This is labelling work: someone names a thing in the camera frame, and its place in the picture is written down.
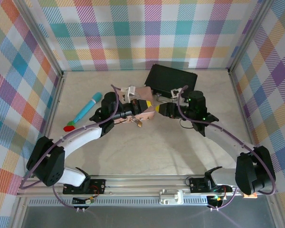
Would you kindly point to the pink cartoon couple tin box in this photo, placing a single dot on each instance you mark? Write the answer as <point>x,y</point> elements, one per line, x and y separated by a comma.
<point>147,115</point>

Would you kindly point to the white metal bracket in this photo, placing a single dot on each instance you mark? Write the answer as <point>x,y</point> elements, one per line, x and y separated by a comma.
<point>173,197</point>

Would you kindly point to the small orange circuit board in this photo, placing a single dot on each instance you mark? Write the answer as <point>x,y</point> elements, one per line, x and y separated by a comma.
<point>250,196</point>

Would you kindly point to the aluminium side rail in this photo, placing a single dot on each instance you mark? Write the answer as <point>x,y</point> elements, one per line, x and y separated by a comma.
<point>237,95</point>
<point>54,107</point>

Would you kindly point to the aluminium back wall rail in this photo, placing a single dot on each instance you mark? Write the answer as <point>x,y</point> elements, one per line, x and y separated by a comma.
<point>109,69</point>

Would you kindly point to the aluminium front rail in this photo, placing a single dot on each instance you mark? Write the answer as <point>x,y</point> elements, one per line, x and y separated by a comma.
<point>137,183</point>

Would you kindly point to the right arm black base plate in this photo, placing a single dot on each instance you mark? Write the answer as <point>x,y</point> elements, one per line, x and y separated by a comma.
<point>197,185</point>

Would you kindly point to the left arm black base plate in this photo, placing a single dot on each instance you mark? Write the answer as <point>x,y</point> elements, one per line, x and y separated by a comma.
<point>97,185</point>

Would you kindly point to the blue marker pen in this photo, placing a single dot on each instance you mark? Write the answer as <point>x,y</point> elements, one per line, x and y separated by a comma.
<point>90,105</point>

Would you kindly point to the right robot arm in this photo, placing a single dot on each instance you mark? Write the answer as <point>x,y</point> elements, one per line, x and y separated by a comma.
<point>224,140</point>

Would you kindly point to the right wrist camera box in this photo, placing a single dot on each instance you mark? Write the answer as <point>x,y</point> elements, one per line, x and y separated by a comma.
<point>175,92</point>

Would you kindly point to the aluminium corner post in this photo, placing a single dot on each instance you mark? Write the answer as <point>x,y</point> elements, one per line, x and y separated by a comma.
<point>40,35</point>
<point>249,35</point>

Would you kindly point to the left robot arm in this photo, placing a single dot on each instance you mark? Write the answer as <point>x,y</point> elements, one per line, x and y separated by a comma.
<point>85,135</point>

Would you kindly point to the red and green toy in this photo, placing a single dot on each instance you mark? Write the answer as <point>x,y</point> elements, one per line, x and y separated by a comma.
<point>69,127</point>

